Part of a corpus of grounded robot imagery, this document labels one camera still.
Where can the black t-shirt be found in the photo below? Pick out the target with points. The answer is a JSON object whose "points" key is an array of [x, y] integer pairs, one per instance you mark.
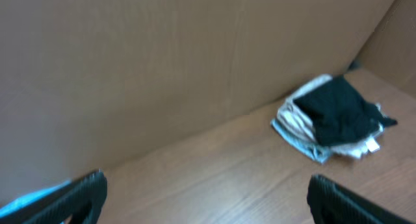
{"points": [[340, 114]]}

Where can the grey folded garment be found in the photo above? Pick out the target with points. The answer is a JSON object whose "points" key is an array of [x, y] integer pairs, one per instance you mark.
{"points": [[310, 150]]}

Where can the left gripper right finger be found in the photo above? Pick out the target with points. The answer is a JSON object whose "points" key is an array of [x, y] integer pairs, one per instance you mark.
{"points": [[331, 203]]}

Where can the beige folded garment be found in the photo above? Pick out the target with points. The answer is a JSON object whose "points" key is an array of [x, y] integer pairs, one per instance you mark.
{"points": [[299, 124]]}

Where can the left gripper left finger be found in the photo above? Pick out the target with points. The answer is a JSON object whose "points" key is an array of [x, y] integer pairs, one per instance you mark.
{"points": [[72, 201]]}

